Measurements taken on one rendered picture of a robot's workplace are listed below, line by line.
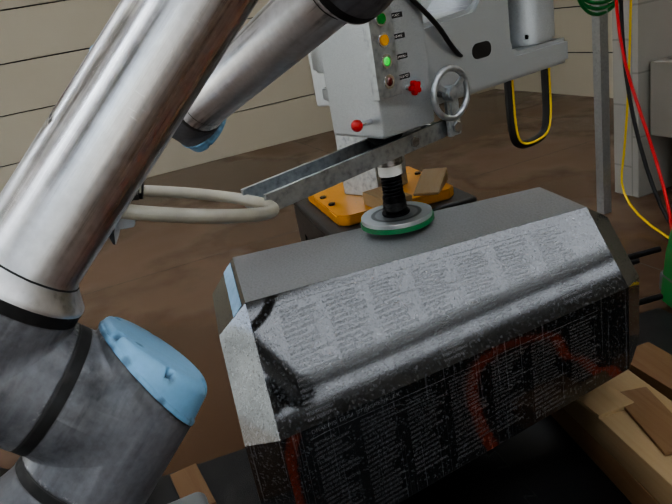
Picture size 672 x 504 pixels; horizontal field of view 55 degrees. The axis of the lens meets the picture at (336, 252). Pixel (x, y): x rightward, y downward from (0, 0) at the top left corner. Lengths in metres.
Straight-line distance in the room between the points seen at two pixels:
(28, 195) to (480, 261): 1.31
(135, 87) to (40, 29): 7.04
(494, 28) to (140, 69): 1.52
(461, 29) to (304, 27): 1.13
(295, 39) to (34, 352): 0.49
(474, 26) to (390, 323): 0.88
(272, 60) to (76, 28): 6.81
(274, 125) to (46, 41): 2.63
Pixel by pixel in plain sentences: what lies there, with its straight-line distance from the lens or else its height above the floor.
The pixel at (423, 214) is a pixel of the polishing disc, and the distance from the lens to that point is 1.90.
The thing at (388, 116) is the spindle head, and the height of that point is 1.22.
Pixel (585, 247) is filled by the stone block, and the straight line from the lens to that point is 1.91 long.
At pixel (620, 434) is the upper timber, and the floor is 0.22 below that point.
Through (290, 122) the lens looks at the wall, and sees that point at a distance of 8.19.
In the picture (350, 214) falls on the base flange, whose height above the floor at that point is 0.78.
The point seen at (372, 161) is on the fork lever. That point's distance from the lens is 1.78.
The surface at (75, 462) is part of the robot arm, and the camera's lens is 0.76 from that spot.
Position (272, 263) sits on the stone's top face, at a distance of 1.86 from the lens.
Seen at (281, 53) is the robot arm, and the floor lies 1.47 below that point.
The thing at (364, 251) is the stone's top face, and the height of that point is 0.87.
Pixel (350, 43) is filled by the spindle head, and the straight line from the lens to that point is 1.76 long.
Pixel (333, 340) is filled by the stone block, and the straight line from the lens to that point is 1.62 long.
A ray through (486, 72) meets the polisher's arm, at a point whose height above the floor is 1.25.
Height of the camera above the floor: 1.53
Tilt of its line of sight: 21 degrees down
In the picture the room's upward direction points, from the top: 10 degrees counter-clockwise
